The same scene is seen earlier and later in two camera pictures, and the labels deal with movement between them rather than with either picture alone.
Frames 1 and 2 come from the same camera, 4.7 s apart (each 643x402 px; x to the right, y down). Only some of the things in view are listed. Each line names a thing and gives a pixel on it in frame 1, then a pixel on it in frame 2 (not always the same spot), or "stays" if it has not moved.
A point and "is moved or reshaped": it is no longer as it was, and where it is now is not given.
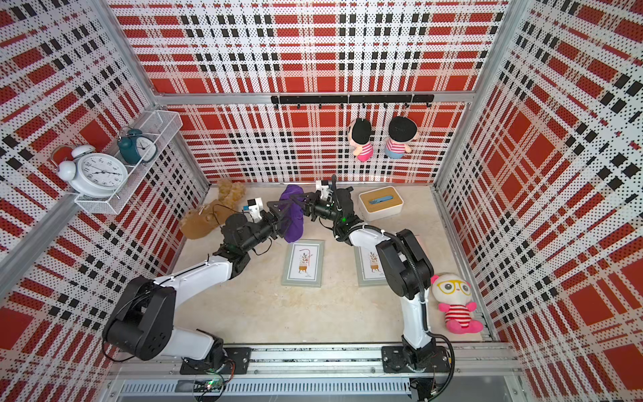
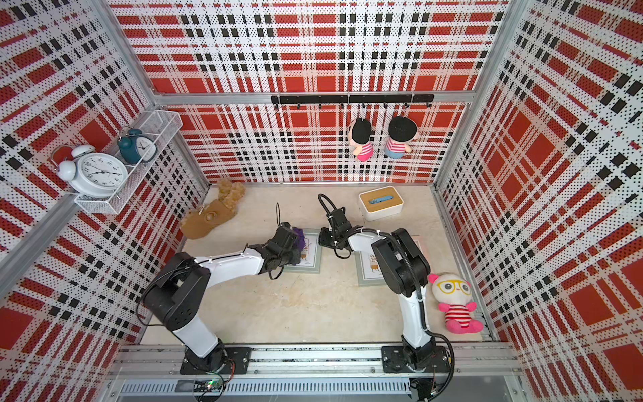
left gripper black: [279, 217] → [296, 255]
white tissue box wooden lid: [380, 203] stays
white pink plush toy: [455, 291] stays
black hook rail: [363, 100] stays
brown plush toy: [206, 217] stays
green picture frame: [302, 263] is moved or reshaped
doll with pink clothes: [360, 134] stays
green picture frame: [370, 270] stays
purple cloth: [296, 211] → [300, 239]
